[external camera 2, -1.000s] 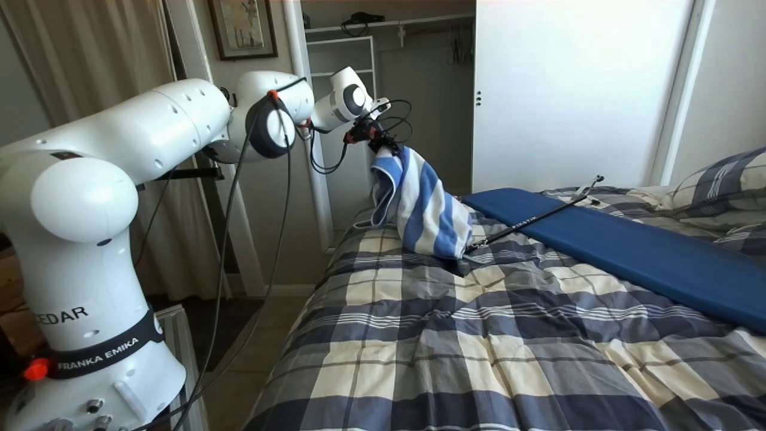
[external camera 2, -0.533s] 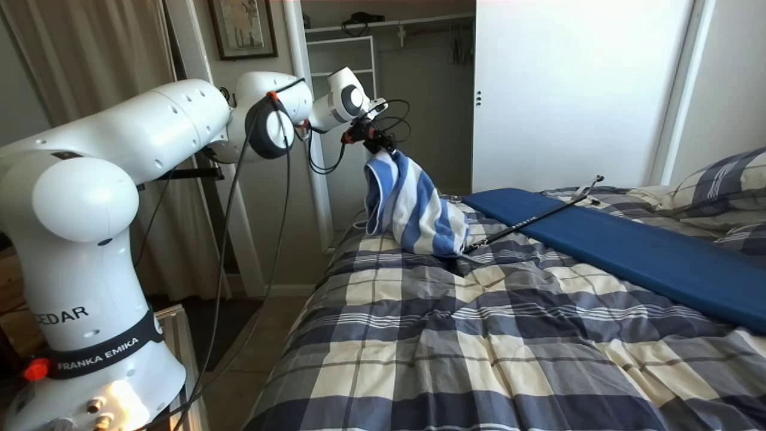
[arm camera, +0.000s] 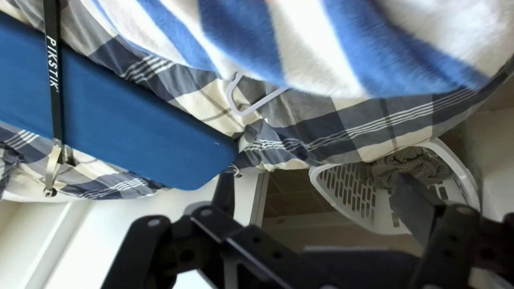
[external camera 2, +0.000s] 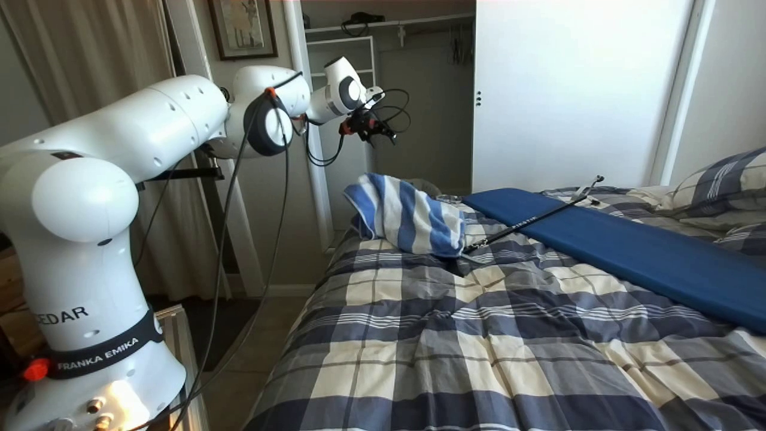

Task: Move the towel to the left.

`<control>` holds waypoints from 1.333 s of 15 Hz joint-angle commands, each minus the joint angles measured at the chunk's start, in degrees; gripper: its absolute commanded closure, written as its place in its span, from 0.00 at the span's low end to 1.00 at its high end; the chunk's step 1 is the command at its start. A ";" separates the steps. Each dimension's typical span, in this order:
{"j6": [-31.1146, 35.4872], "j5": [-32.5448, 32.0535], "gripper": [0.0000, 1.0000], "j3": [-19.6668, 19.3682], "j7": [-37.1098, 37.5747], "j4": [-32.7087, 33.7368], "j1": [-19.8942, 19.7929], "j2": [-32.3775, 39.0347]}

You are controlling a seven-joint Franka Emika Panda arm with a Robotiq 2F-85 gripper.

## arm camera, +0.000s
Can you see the black reacher grabber stick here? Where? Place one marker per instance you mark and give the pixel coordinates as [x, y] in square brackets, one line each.
[54, 81]

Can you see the white plastic clothes hanger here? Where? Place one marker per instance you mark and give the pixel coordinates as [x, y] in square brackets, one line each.
[263, 102]

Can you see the gray laundry in basket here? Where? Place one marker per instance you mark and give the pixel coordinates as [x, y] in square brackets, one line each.
[412, 161]

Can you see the plaid navy cream comforter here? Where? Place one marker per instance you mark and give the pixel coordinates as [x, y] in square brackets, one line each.
[332, 129]

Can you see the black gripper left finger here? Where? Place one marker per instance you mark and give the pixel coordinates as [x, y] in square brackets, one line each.
[226, 251]

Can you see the blue padded ironing board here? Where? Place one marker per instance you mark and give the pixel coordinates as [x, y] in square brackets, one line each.
[123, 122]

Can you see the blue white striped towel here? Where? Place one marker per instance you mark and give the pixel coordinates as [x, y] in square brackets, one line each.
[300, 49]

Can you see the white plastic laundry basket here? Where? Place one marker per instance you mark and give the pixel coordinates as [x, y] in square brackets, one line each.
[343, 187]

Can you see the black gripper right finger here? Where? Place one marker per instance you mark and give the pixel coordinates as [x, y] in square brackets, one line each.
[460, 246]

